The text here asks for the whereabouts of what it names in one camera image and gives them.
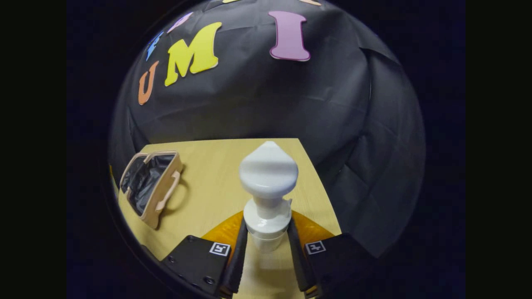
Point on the beige suitcase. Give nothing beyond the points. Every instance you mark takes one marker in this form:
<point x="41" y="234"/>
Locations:
<point x="145" y="182"/>

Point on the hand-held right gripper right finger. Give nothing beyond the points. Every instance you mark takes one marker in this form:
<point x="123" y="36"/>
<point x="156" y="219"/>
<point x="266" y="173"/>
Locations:
<point x="345" y="259"/>

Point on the white pointed-cap pump bottle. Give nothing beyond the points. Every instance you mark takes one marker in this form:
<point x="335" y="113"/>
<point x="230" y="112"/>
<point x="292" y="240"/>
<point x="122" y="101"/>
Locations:
<point x="268" y="178"/>

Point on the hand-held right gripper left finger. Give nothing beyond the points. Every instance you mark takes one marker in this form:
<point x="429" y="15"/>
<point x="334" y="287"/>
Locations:
<point x="199" y="261"/>

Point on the black backdrop cloth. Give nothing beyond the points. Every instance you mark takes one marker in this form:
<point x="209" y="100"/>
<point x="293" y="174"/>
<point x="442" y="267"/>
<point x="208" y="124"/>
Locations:
<point x="249" y="99"/>

